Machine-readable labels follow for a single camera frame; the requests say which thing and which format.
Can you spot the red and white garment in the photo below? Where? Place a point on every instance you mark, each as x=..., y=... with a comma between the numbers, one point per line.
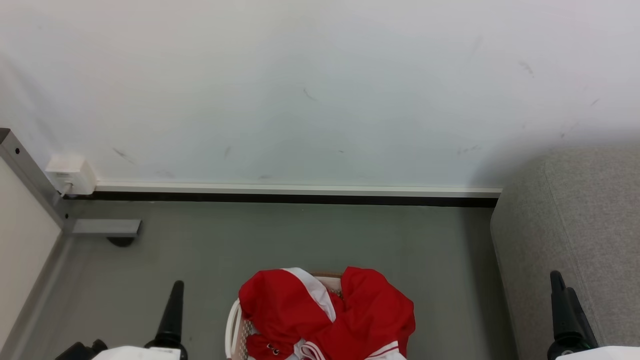
x=370, y=310

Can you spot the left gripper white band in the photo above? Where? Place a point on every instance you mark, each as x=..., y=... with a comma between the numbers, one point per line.
x=165, y=352

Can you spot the white and black baseboard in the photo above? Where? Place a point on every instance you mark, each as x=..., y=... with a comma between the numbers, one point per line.
x=300, y=195

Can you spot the white perforated laundry basket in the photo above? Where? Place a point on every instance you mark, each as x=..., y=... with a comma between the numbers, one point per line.
x=234, y=325

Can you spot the grey fabric sofa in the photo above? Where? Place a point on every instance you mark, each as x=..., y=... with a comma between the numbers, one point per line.
x=575, y=225

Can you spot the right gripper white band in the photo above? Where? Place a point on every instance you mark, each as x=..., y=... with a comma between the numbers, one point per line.
x=575, y=352

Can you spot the white wall socket box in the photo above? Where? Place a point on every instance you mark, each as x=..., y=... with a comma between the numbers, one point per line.
x=72, y=172

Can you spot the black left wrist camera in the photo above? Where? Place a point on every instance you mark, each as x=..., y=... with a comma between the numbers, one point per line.
x=80, y=351

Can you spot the cream partition panel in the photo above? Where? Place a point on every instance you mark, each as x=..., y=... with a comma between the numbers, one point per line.
x=20, y=240

